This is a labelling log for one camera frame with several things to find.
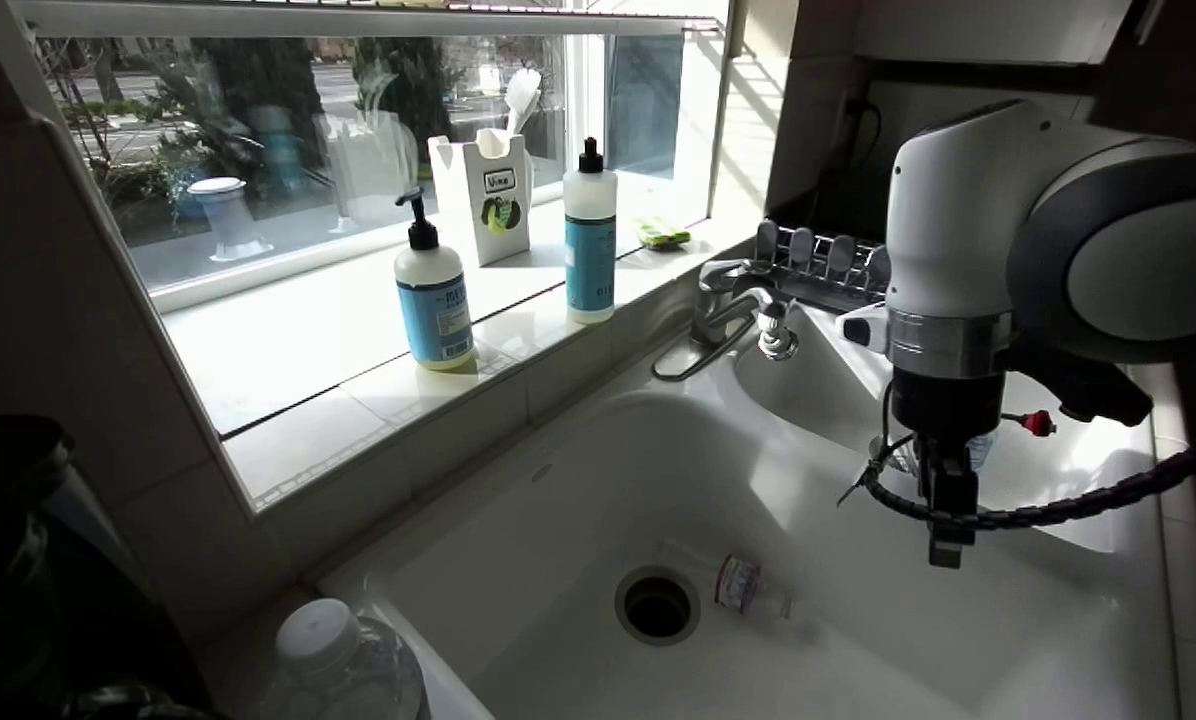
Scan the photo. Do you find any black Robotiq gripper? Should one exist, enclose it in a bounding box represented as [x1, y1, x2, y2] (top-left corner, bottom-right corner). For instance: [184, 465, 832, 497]
[882, 367, 1011, 572]

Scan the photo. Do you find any small clear plastic water bottle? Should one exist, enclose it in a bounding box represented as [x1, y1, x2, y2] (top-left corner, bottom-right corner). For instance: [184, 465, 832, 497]
[709, 548, 797, 629]

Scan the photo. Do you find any white double sink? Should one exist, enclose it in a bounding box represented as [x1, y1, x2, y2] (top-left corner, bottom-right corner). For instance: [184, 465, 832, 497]
[310, 295, 1181, 720]

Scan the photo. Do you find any round metal sink drain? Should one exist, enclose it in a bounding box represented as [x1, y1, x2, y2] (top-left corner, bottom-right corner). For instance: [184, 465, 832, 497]
[613, 565, 705, 648]

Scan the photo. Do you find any chrome sink faucet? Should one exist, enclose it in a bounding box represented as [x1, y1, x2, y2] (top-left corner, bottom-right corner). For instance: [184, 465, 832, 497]
[648, 256, 805, 388]

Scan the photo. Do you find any dish soap bottle blue label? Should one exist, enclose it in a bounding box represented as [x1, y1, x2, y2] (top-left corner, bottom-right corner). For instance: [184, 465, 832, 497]
[559, 131, 618, 319]

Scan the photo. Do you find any pump soap bottle blue label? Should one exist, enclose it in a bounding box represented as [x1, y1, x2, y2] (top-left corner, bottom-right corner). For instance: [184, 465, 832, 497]
[392, 186, 479, 374]

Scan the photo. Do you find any large clear bottle white cap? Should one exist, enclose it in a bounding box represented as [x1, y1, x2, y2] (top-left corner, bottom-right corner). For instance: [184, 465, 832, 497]
[262, 593, 431, 720]

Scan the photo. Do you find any black rack with clips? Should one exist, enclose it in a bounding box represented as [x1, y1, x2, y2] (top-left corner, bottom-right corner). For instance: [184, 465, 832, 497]
[739, 215, 894, 314]

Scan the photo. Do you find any small green object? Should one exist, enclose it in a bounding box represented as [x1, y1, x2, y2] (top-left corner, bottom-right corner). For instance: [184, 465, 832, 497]
[640, 224, 696, 256]

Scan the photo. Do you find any blue hanging cloth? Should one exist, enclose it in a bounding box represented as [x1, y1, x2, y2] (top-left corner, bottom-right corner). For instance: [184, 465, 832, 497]
[602, 30, 687, 180]

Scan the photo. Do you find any white cardboard carton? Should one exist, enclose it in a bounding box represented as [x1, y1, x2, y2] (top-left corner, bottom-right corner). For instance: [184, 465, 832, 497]
[423, 125, 537, 266]

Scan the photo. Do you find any white brush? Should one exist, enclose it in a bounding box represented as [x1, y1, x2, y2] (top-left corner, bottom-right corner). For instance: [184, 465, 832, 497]
[472, 63, 546, 163]

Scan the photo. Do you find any white framed window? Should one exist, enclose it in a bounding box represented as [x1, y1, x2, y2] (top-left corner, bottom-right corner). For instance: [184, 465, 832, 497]
[6, 0, 736, 319]

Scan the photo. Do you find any thin cable with red plug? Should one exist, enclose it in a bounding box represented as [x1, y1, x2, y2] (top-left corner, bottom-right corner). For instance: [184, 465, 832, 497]
[1000, 404, 1065, 444]

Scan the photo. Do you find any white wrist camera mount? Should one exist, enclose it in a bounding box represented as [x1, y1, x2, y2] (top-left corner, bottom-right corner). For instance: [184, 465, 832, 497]
[834, 303, 894, 357]

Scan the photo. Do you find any white pedestal planter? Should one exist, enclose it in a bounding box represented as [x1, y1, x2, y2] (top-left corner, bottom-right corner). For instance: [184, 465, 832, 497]
[184, 173, 274, 264]

